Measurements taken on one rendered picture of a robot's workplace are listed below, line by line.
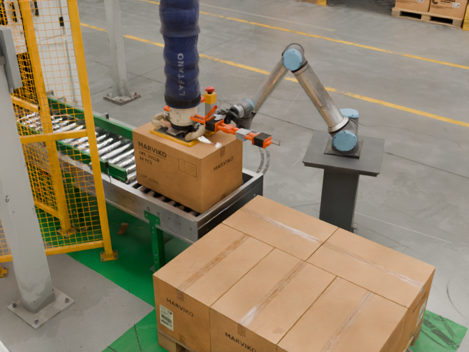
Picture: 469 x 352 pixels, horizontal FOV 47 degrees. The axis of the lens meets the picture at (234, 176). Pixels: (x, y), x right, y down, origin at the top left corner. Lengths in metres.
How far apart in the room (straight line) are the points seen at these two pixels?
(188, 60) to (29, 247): 1.44
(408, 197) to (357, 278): 1.89
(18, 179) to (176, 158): 0.91
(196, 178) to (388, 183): 2.17
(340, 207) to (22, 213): 2.08
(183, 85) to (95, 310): 1.52
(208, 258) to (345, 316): 0.82
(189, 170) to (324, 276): 1.03
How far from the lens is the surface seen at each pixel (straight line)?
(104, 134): 4.49
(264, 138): 3.11
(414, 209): 4.69
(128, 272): 3.89
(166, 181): 3.54
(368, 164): 3.66
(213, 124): 3.27
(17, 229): 3.33
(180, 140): 3.39
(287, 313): 2.79
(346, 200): 3.87
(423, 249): 4.26
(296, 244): 3.21
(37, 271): 3.56
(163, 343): 3.34
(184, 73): 3.27
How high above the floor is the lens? 2.52
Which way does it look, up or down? 31 degrees down
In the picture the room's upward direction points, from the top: straight up
